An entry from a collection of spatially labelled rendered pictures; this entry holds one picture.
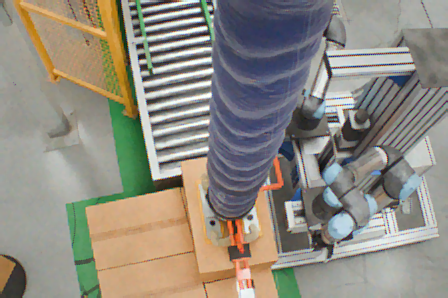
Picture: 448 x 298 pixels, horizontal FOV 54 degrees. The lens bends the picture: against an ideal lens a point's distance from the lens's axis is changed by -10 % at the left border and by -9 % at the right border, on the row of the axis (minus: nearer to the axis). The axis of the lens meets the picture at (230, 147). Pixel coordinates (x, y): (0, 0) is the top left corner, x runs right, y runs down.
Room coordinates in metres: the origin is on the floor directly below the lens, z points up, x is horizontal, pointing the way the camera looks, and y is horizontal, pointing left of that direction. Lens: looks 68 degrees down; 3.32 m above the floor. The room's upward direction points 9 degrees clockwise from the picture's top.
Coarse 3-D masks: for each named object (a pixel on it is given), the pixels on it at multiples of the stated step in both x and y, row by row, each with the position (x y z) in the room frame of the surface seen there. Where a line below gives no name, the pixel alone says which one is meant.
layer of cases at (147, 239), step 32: (160, 192) 0.77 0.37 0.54; (96, 224) 0.50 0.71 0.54; (128, 224) 0.54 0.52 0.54; (160, 224) 0.58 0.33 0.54; (96, 256) 0.31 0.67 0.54; (128, 256) 0.35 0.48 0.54; (160, 256) 0.39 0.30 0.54; (192, 256) 0.42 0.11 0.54; (128, 288) 0.16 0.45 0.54; (160, 288) 0.20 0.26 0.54; (192, 288) 0.23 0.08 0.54; (224, 288) 0.26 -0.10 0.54; (256, 288) 0.29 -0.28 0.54
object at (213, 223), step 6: (198, 180) 0.75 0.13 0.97; (198, 186) 0.72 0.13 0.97; (198, 192) 0.69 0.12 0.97; (204, 192) 0.69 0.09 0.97; (198, 198) 0.66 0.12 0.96; (204, 198) 0.66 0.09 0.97; (204, 216) 0.57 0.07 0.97; (204, 222) 0.54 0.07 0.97; (210, 222) 0.54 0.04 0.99; (216, 222) 0.55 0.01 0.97; (204, 228) 0.51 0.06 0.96; (210, 228) 0.51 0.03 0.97; (216, 228) 0.52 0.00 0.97; (222, 228) 0.52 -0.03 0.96; (204, 234) 0.48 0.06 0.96; (222, 234) 0.49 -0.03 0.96; (210, 240) 0.45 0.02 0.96
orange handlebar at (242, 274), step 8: (280, 176) 0.80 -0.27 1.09; (272, 184) 0.75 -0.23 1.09; (280, 184) 0.76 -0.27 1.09; (232, 224) 0.53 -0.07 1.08; (240, 224) 0.53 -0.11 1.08; (232, 232) 0.49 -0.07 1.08; (240, 232) 0.49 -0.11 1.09; (232, 240) 0.45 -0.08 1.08; (240, 240) 0.45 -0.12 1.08; (240, 272) 0.30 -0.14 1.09; (248, 272) 0.31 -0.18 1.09; (240, 280) 0.26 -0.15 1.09; (248, 280) 0.27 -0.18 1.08; (240, 288) 0.22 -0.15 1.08
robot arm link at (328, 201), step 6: (324, 192) 0.71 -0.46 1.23; (330, 192) 0.70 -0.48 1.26; (324, 198) 0.67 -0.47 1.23; (330, 198) 0.67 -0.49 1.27; (336, 198) 0.67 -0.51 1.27; (324, 204) 0.66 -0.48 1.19; (330, 204) 0.64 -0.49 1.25; (336, 204) 0.64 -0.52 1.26; (330, 210) 0.63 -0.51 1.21; (336, 210) 0.62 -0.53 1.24
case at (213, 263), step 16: (192, 160) 0.86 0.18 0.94; (192, 176) 0.77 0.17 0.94; (192, 192) 0.69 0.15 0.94; (192, 208) 0.61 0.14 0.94; (192, 224) 0.52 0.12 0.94; (224, 224) 0.55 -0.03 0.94; (192, 240) 0.48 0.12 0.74; (256, 240) 0.49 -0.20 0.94; (272, 240) 0.51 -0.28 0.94; (208, 256) 0.37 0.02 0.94; (224, 256) 0.39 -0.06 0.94; (256, 256) 0.41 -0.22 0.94; (272, 256) 0.42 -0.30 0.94; (208, 272) 0.29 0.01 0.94; (224, 272) 0.32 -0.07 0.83
